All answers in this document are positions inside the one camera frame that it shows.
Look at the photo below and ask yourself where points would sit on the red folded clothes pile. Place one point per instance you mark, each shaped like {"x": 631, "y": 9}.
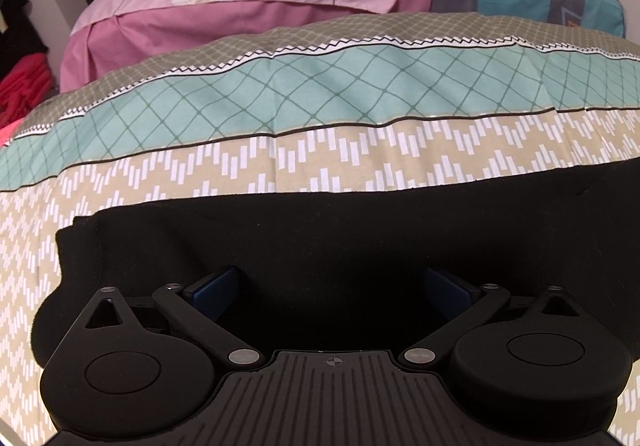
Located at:
{"x": 26, "y": 85}

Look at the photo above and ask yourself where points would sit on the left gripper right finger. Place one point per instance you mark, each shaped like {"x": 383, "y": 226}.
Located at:
{"x": 460, "y": 320}

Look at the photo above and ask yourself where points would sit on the black pants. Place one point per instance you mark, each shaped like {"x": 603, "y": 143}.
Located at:
{"x": 342, "y": 271}

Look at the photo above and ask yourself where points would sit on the patterned bed quilt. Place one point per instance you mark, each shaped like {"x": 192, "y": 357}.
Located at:
{"x": 360, "y": 103}

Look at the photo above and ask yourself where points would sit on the dark hanging clothes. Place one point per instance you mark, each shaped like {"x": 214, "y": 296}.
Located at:
{"x": 18, "y": 36}

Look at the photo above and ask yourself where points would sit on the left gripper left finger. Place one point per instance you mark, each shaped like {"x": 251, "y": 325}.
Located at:
{"x": 187, "y": 310}

